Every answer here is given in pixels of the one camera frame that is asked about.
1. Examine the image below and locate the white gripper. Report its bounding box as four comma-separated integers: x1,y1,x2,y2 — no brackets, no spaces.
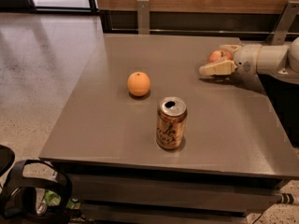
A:
199,44,262,76

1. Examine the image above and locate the orange soda can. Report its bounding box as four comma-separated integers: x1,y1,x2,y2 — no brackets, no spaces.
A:
156,96,188,150

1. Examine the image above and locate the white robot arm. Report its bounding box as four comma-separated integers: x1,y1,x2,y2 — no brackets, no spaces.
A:
199,39,299,85

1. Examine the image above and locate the red apple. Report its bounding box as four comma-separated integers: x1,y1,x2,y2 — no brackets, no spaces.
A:
207,49,233,63

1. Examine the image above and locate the black curved robot base part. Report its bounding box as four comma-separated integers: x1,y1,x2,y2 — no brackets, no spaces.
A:
0,145,72,224

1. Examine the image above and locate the green packet under table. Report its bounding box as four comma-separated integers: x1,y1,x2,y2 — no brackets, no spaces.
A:
43,189,80,209

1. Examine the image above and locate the grey metal bracket right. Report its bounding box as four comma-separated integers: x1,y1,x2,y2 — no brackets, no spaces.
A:
266,0,299,46

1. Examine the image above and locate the grey metal bracket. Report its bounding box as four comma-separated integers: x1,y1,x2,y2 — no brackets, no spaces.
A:
266,0,299,46
136,0,150,35

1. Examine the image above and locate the grey metal bracket left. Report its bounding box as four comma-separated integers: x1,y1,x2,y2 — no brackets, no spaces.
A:
136,0,150,35

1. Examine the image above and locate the orange fruit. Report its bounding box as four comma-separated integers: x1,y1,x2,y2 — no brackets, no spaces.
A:
127,72,150,97

